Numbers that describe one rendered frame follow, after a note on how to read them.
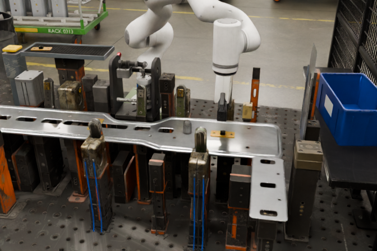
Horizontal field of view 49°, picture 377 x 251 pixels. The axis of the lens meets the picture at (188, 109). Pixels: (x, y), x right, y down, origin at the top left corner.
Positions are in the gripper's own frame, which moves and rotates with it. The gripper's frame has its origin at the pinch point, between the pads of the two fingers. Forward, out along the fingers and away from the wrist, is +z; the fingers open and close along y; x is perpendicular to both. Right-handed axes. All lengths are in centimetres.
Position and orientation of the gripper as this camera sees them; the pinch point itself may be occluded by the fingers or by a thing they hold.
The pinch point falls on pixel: (223, 111)
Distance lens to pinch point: 140.9
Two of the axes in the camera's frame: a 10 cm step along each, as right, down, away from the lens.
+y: -1.6, 4.6, -8.7
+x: 9.9, 0.8, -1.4
